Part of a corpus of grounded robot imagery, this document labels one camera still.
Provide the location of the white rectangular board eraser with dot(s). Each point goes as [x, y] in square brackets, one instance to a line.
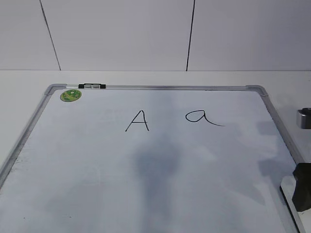
[287, 187]

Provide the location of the white board with aluminium frame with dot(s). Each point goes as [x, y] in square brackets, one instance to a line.
[151, 159]

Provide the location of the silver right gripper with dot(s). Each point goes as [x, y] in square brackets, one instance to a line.
[302, 173]

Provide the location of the black and clear marker pen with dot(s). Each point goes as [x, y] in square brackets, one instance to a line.
[91, 86]

